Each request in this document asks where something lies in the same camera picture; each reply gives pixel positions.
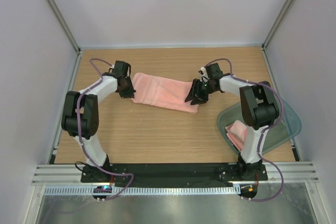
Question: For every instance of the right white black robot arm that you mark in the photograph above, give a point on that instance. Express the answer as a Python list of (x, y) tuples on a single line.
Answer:
[(259, 111)]

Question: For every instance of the right aluminium frame post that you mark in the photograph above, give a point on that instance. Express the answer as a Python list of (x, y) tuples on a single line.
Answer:
[(276, 24)]

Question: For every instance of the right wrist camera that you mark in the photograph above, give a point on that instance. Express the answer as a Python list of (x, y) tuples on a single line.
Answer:
[(210, 72)]

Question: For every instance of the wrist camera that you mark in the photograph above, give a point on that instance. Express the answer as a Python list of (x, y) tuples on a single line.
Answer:
[(210, 72), (120, 69)]

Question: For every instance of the pink rabbit pattern towel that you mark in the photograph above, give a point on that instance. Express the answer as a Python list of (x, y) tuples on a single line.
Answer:
[(236, 133)]

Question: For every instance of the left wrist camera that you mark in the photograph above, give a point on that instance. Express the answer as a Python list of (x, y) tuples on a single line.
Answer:
[(120, 69)]

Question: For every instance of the plain pink towel pile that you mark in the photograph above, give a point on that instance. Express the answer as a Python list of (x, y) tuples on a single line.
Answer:
[(162, 93)]

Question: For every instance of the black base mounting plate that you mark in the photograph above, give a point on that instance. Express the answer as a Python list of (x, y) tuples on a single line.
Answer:
[(172, 175)]

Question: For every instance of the aluminium frame post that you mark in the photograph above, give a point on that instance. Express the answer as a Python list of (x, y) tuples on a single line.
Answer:
[(58, 15), (276, 24)]

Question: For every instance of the clear teal plastic bin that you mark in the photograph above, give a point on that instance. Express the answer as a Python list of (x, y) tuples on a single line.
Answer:
[(289, 127)]

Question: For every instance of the slotted metal cable rail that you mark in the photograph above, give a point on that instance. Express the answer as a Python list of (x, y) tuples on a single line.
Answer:
[(104, 190)]

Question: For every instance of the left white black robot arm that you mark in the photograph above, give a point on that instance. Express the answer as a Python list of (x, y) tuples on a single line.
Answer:
[(80, 117)]

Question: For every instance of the left aluminium frame post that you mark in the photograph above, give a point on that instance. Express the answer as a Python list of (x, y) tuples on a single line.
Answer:
[(58, 15)]

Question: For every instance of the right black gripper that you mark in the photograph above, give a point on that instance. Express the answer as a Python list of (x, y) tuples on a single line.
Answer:
[(193, 91)]

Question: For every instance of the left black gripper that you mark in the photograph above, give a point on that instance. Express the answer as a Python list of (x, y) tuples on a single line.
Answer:
[(129, 93)]

